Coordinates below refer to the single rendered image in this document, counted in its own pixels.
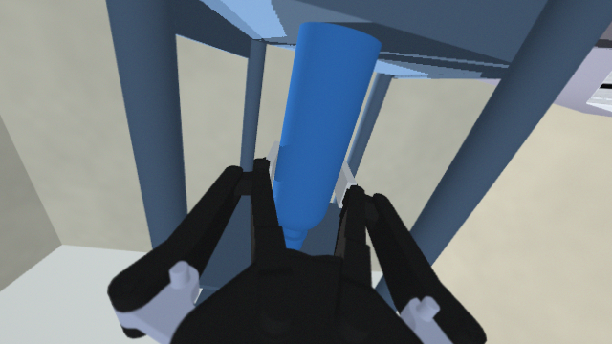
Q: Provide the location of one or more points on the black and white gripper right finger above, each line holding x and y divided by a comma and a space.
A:
428, 308

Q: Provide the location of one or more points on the blue bottle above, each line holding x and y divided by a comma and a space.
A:
332, 70

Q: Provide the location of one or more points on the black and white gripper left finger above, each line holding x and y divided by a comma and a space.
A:
153, 295

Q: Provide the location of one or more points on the blue shelving unit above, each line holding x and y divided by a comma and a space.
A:
538, 44

